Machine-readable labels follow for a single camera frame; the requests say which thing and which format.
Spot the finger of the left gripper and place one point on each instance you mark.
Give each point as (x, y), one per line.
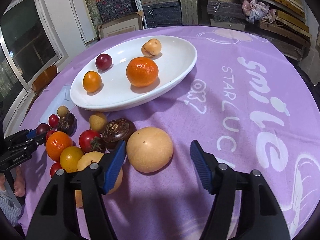
(20, 137)
(36, 141)

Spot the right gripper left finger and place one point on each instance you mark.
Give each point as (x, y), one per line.
(55, 216)

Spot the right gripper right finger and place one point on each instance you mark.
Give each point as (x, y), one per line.
(260, 214)

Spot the dark red plum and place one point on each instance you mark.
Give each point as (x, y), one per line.
(42, 128)
(103, 62)

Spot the red tomato small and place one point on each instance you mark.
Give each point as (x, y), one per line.
(49, 133)

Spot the red cherry tomato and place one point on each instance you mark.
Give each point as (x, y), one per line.
(53, 121)

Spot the red tomato front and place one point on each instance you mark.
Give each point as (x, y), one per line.
(56, 166)

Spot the yellow tomato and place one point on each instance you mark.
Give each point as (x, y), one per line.
(69, 158)

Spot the tan longan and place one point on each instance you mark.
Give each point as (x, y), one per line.
(62, 111)
(98, 122)

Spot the spotted yellow pear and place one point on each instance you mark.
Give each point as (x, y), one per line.
(94, 157)

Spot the red tomato with stem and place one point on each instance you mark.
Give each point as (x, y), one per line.
(90, 141)

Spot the small orange tomato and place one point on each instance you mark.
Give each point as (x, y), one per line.
(91, 82)

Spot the large dark mangosteen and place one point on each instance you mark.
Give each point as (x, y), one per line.
(117, 130)

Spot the round tan pear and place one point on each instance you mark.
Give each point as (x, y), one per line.
(149, 149)

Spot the large orange mandarin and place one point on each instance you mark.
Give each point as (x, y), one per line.
(142, 72)

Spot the speckled yellow pepino melon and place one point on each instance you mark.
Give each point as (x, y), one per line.
(151, 48)

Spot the pale yellow pear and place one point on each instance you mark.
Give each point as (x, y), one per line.
(78, 199)

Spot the small dark mangosteen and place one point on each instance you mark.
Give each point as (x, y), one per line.
(67, 124)

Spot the grey knitted sleeve forearm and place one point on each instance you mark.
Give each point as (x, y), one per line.
(10, 210)

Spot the person left hand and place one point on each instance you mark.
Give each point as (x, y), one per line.
(19, 183)

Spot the wooden chair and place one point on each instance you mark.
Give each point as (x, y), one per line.
(44, 79)

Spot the purple printed tablecloth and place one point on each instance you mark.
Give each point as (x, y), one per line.
(244, 103)

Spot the white oval plate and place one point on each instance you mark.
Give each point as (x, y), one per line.
(175, 61)

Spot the stack of blue boxes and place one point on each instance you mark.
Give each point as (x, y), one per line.
(115, 9)

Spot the framed picture cardboard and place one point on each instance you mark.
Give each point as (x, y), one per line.
(125, 24)

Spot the crumpled pink cloth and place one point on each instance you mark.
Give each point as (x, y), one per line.
(255, 10)

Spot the metal storage shelf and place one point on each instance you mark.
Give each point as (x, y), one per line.
(289, 32)

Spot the window with white frame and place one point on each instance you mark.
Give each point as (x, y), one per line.
(29, 44)

